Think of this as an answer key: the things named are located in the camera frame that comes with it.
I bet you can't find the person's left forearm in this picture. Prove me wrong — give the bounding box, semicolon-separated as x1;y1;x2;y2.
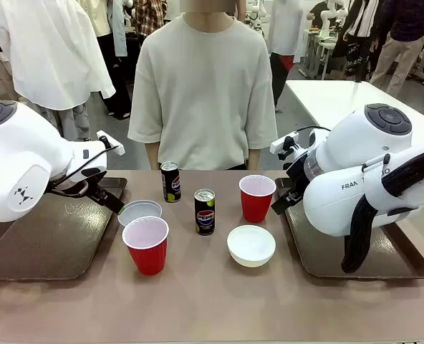
247;148;262;171

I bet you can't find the bystander in plaid shirt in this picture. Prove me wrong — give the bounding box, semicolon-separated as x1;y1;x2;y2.
132;0;169;37

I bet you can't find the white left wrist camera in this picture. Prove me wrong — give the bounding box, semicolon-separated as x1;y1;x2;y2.
96;130;126;156

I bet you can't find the person's right forearm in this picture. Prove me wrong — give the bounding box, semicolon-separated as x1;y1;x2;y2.
145;142;160;171

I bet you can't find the brown plastic tray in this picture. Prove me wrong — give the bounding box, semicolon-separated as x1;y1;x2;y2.
274;176;424;281
0;176;129;282

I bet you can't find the bystander in striped black jacket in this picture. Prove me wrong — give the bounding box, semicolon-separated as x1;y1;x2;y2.
331;0;378;78

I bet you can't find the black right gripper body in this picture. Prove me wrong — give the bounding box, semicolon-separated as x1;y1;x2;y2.
284;153;309;202

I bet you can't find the bystander in light blue jacket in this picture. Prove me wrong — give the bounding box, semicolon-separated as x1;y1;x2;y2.
110;0;131;58

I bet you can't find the white bowl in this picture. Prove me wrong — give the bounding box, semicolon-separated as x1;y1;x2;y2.
117;199;163;229
226;224;277;268

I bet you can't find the bystander in white loose shirt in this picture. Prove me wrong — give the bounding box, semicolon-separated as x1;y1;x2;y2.
0;0;117;141

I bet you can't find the red plastic cup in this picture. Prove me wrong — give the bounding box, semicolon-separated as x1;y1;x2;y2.
122;216;170;277
238;174;277;224

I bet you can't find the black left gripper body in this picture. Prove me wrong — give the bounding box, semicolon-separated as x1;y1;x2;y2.
49;167;107;199

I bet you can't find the bystander in white shirt, black trousers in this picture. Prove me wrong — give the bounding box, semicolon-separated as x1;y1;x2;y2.
266;0;310;113

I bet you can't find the black Pepsi can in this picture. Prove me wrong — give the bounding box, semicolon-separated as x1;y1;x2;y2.
160;161;182;204
193;188;216;237

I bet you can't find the green-topped background table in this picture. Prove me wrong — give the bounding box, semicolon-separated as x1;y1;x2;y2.
304;28;339;80

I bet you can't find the person in beige t-shirt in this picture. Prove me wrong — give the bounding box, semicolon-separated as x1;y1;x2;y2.
127;0;279;171

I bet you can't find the bystander in dark shirt, khaki trousers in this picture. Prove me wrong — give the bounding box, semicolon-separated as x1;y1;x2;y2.
368;0;424;98

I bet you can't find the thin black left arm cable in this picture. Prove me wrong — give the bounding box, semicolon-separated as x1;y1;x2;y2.
49;144;120;182

